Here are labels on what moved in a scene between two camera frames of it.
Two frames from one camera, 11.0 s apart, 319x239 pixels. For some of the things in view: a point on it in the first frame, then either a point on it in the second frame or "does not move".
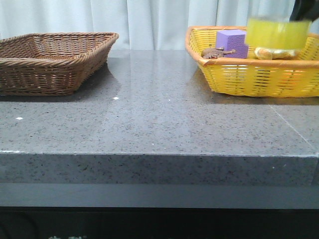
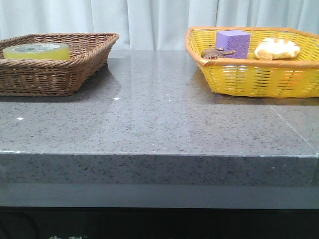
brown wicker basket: [48, 64] does not move
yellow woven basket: [284, 78] does not move
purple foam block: [228, 40] does not move
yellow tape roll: [285, 34] → [38, 51]
